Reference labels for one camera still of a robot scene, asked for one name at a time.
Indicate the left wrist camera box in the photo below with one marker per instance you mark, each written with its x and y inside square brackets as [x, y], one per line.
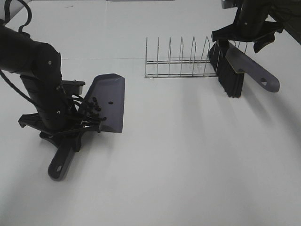
[73, 87]

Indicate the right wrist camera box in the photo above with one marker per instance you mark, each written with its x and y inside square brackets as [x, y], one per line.
[228, 4]

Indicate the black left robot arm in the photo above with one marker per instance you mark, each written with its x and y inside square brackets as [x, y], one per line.
[21, 55]

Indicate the chrome wire dish rack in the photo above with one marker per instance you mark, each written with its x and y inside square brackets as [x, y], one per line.
[163, 60]

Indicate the grey plastic dustpan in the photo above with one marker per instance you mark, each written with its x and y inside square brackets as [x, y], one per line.
[105, 87]

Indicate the pile of coffee beans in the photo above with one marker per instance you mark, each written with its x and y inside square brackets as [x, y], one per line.
[101, 109]

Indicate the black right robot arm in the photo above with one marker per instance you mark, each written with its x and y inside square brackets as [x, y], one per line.
[287, 12]

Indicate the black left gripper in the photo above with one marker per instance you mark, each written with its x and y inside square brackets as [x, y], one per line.
[56, 111]

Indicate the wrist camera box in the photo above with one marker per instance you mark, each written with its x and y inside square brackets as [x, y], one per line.
[228, 4]
[73, 87]

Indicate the grey hand brush black bristles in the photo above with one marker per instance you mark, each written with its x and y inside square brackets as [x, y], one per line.
[231, 67]

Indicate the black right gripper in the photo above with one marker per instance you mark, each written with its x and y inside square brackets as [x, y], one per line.
[249, 23]

